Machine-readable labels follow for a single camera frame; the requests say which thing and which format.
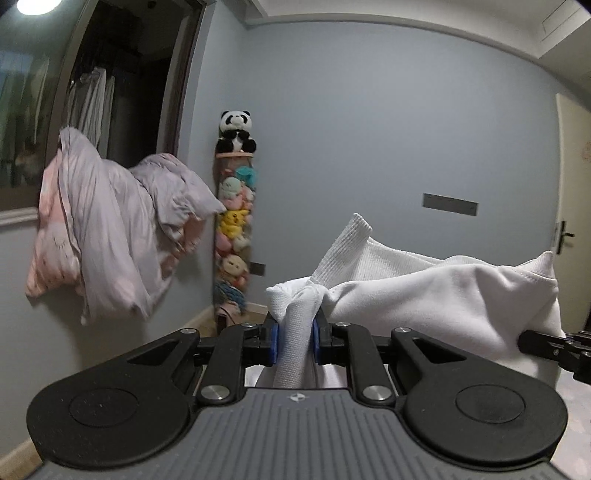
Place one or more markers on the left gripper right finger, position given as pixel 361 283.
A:
pixel 459 406

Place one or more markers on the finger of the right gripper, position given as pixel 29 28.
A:
pixel 571 353

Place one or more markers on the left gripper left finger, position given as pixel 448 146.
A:
pixel 130 408

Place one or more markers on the white sweatshirt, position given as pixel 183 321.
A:
pixel 462 301

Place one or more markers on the hanging clothes in wardrobe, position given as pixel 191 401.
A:
pixel 89 106

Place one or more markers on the cream door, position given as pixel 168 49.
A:
pixel 572 266

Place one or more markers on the polka dot bed sheet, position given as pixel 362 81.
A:
pixel 573 454

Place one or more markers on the grey pink duvet pile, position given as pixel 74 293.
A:
pixel 115 235

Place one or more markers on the hanging plush toy organizer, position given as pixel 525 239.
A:
pixel 236 189

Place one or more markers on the panda plush toy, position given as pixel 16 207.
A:
pixel 234 133

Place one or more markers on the round ceiling light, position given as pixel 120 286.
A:
pixel 36 7

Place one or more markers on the black door handle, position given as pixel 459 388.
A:
pixel 562 235

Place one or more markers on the grey wall vent panel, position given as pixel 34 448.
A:
pixel 450 204

